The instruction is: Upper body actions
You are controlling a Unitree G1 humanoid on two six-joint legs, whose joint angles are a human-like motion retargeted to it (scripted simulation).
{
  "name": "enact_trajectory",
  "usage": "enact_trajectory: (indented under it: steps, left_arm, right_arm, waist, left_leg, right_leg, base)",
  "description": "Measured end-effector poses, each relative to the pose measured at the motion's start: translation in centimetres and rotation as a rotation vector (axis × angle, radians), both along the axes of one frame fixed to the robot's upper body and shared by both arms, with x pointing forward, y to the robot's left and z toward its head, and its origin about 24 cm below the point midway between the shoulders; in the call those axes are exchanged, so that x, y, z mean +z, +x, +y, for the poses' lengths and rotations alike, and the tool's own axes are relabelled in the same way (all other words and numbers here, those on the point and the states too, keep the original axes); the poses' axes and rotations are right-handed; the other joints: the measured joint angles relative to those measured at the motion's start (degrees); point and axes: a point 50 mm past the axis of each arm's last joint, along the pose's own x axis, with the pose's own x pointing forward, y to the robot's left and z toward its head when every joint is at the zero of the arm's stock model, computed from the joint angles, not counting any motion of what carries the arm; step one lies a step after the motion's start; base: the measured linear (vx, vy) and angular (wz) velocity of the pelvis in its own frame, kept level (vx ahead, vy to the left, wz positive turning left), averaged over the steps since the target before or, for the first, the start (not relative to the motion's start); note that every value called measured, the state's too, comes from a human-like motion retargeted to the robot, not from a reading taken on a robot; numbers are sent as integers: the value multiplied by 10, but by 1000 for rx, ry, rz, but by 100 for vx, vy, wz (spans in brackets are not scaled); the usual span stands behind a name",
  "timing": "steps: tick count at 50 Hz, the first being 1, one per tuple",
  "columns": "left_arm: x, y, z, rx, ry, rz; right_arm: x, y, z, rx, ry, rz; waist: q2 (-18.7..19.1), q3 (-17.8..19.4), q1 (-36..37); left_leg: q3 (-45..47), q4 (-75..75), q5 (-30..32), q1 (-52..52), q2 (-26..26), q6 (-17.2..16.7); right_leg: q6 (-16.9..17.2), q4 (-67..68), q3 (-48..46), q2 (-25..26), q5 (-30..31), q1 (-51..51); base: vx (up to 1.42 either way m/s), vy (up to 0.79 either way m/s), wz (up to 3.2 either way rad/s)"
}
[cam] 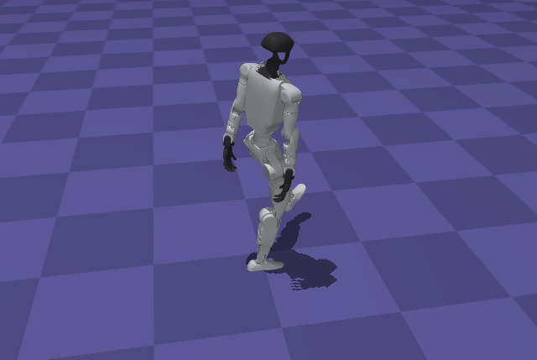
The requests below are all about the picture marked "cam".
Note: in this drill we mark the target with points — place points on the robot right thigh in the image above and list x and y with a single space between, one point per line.
273 169

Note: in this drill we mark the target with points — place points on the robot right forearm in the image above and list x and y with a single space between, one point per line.
290 151

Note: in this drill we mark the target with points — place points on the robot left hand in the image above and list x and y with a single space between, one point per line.
227 154

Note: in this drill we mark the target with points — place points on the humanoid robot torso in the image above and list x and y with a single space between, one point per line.
264 111

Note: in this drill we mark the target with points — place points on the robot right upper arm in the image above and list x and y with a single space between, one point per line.
290 96

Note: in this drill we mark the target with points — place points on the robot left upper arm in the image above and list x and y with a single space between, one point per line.
239 104

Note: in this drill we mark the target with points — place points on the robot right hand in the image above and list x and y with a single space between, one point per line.
286 185

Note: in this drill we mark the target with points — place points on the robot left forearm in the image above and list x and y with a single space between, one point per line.
233 124

